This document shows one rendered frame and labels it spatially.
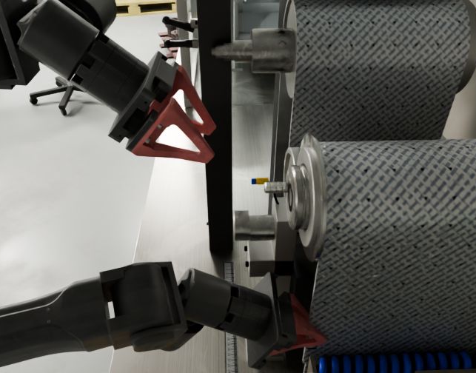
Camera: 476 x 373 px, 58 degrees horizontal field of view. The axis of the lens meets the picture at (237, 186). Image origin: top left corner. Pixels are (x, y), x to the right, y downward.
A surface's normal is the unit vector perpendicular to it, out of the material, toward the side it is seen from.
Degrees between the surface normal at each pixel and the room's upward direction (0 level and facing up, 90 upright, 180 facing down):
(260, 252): 0
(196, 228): 0
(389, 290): 90
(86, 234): 0
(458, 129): 90
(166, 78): 40
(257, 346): 60
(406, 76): 92
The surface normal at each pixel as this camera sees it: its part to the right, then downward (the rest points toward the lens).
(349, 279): 0.04, 0.59
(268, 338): -0.86, -0.39
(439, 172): 0.02, -0.37
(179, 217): 0.00, -0.81
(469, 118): -1.00, 0.02
